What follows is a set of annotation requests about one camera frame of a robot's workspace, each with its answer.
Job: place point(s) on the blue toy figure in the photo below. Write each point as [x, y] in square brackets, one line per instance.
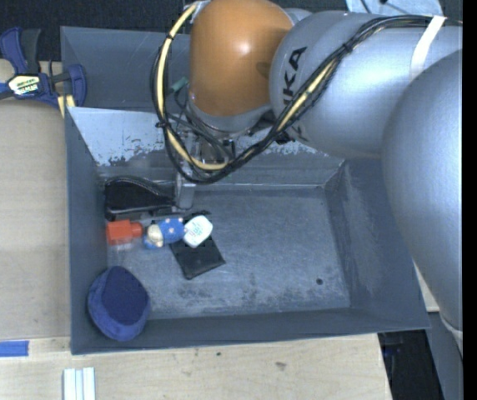
[167, 231]

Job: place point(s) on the black flat square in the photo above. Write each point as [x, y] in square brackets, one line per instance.
[199, 261]

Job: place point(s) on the clear bottle with red cap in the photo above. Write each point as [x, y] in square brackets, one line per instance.
[119, 231]

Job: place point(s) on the grey metal bin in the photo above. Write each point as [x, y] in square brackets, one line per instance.
[272, 240]

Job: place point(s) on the blue cloth hat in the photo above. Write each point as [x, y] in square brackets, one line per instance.
[117, 302]

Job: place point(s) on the pale wood flat board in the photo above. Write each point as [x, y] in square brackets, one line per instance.
[26, 223]

